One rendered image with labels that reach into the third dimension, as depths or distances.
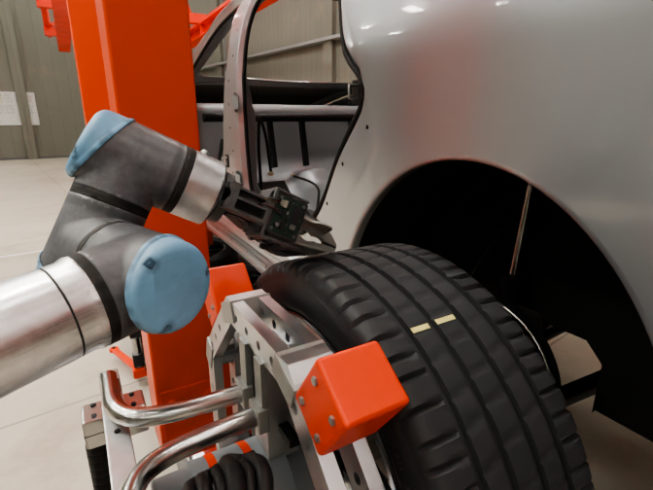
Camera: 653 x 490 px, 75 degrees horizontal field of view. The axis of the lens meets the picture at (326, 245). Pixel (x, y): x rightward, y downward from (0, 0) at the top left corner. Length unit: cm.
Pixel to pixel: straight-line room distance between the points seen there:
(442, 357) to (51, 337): 39
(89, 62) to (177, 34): 194
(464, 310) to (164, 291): 37
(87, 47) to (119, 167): 241
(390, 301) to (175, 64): 68
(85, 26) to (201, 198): 244
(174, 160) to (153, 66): 46
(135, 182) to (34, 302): 20
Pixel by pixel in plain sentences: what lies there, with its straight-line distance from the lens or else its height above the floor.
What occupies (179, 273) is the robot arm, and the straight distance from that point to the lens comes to 42.
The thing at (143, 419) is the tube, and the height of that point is 100.
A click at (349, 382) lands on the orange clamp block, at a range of 42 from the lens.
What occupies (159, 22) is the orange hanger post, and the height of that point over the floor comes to 157.
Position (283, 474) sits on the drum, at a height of 90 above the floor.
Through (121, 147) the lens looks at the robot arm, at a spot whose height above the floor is 135.
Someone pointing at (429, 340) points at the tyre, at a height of 113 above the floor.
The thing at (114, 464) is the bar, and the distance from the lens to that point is 64.
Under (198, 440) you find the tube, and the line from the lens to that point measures 59.
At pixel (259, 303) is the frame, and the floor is 111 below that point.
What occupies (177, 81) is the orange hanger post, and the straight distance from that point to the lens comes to 100.
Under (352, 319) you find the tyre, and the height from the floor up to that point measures 115.
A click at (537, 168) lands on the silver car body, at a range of 73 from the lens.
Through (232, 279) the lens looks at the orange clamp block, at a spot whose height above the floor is 111.
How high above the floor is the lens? 138
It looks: 17 degrees down
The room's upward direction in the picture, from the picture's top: straight up
